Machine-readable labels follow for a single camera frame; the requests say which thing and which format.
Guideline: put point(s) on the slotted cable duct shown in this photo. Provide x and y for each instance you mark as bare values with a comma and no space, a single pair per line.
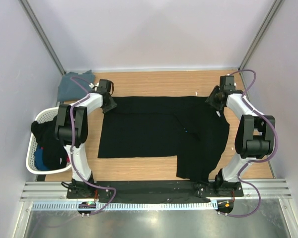
90,206

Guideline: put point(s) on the blue garment in basket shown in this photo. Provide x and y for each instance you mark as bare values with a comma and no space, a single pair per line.
38,159

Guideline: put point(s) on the folded teal t-shirt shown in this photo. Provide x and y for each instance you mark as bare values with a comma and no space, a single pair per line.
74,86

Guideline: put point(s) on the black t-shirt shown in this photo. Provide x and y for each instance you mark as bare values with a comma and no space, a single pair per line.
185,127

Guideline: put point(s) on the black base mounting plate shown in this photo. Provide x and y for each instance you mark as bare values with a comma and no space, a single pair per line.
155,191

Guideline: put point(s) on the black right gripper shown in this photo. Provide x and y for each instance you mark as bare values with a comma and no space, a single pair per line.
210,100

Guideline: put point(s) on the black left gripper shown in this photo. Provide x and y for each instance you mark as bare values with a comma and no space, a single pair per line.
112,105

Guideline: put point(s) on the black clothes pile in basket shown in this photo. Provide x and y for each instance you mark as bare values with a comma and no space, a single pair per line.
54,155

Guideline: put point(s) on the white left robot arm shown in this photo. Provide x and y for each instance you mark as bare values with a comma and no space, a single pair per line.
71,130

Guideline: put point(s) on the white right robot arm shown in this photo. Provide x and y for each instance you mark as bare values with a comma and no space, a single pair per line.
255,137

